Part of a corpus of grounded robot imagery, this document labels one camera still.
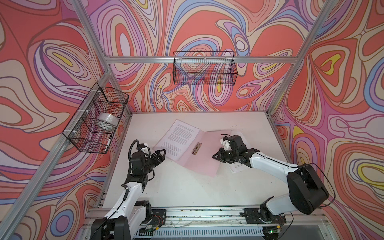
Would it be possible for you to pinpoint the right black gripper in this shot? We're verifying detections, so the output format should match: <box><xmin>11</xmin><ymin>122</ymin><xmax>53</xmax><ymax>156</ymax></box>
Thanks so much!
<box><xmin>212</xmin><ymin>147</ymin><xmax>239</xmax><ymax>164</ymax></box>

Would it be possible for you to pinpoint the printed list sheet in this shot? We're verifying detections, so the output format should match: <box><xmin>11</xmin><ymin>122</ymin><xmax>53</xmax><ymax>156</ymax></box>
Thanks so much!
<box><xmin>227</xmin><ymin>131</ymin><xmax>251</xmax><ymax>174</ymax></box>

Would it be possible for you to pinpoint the printed english text sheet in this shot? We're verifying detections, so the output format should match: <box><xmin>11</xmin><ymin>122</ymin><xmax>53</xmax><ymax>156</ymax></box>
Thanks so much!
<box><xmin>154</xmin><ymin>120</ymin><xmax>200</xmax><ymax>161</ymax></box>

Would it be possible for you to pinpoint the pink file folder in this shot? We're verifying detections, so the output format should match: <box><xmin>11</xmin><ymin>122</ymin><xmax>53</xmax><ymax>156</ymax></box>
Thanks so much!
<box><xmin>174</xmin><ymin>130</ymin><xmax>231</xmax><ymax>177</ymax></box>

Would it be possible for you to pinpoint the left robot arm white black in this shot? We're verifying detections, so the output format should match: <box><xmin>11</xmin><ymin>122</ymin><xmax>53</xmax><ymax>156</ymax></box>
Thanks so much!
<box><xmin>90</xmin><ymin>150</ymin><xmax>166</xmax><ymax>240</ymax></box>

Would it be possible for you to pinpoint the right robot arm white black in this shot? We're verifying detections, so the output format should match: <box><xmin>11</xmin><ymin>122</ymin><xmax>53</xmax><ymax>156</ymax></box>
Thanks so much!
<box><xmin>213</xmin><ymin>135</ymin><xmax>330</xmax><ymax>223</ymax></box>

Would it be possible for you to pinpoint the metal folder clip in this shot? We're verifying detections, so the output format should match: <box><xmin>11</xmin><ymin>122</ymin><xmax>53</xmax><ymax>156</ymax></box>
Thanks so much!
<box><xmin>192</xmin><ymin>143</ymin><xmax>202</xmax><ymax>155</ymax></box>

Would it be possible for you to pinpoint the white tape roll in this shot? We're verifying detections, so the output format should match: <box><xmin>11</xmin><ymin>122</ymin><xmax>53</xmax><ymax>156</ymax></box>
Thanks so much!
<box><xmin>96</xmin><ymin>113</ymin><xmax>119</xmax><ymax>132</ymax></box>

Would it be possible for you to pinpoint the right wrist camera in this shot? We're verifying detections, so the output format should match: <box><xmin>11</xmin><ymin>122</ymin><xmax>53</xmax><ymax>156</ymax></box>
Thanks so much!
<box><xmin>220</xmin><ymin>139</ymin><xmax>232</xmax><ymax>151</ymax></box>

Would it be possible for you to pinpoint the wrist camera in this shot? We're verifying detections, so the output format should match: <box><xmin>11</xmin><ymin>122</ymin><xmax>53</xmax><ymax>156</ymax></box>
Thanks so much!
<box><xmin>220</xmin><ymin>139</ymin><xmax>232</xmax><ymax>151</ymax></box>
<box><xmin>139</xmin><ymin>144</ymin><xmax>150</xmax><ymax>154</ymax></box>

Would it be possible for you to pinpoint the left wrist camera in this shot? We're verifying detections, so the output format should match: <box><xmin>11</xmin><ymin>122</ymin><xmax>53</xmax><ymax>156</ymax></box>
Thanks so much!
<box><xmin>139</xmin><ymin>144</ymin><xmax>150</xmax><ymax>154</ymax></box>

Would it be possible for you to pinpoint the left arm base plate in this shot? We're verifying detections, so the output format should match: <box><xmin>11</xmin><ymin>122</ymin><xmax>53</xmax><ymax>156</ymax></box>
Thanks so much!
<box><xmin>141</xmin><ymin>209</ymin><xmax>167</xmax><ymax>228</ymax></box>

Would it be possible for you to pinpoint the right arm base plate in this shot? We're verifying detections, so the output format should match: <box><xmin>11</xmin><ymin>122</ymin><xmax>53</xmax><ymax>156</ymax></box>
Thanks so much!
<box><xmin>240</xmin><ymin>208</ymin><xmax>287</xmax><ymax>225</ymax></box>

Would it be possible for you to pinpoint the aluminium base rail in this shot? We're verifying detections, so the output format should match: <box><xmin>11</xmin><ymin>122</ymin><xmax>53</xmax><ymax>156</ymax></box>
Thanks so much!
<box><xmin>134</xmin><ymin>206</ymin><xmax>334</xmax><ymax>240</ymax></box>

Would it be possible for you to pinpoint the black wire basket left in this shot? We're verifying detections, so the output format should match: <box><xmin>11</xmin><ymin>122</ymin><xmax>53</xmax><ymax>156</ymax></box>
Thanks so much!
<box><xmin>63</xmin><ymin>83</ymin><xmax>129</xmax><ymax>154</ymax></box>

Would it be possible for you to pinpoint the black wire basket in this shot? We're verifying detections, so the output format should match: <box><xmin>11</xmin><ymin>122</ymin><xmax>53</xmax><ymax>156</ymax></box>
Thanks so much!
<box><xmin>63</xmin><ymin>83</ymin><xmax>129</xmax><ymax>154</ymax></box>
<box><xmin>173</xmin><ymin>50</ymin><xmax>238</xmax><ymax>86</ymax></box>

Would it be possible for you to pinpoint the black wire basket back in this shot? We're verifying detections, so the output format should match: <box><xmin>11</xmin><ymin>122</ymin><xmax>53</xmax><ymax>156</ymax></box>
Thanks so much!
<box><xmin>173</xmin><ymin>50</ymin><xmax>238</xmax><ymax>86</ymax></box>

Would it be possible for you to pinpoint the aluminium frame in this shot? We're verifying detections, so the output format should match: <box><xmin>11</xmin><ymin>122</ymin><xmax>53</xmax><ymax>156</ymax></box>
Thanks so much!
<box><xmin>0</xmin><ymin>0</ymin><xmax>340</xmax><ymax>240</ymax></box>

